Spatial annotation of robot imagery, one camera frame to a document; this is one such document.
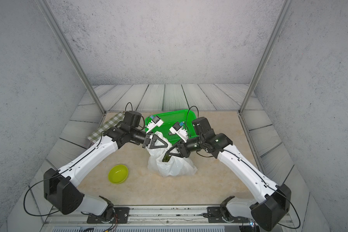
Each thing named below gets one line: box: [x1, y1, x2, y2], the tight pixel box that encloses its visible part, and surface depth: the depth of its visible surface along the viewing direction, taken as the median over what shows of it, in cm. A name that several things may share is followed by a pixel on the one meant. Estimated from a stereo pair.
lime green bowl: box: [107, 164, 129, 185], surface depth 86 cm
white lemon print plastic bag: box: [146, 130, 198, 177], surface depth 67 cm
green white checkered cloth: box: [87, 111, 126, 144], surface depth 113 cm
